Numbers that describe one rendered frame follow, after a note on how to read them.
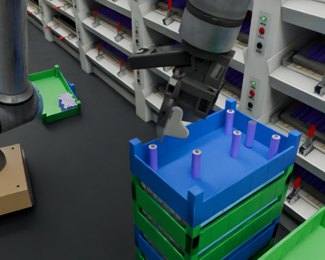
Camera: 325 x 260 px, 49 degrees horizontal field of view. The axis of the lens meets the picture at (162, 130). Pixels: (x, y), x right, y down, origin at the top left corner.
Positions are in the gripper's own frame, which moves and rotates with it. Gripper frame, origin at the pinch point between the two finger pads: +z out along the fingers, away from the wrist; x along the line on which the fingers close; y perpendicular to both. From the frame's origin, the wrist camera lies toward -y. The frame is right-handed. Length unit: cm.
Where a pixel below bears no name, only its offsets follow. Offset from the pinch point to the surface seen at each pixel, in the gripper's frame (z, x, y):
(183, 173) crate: 9.4, 1.7, 6.9
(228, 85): 20, 65, 5
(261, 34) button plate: -7, 49, 9
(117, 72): 59, 101, -54
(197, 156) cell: 3.0, 0.8, 8.1
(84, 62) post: 79, 126, -87
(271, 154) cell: 3.1, 12.1, 22.0
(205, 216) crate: 6.5, -9.2, 14.1
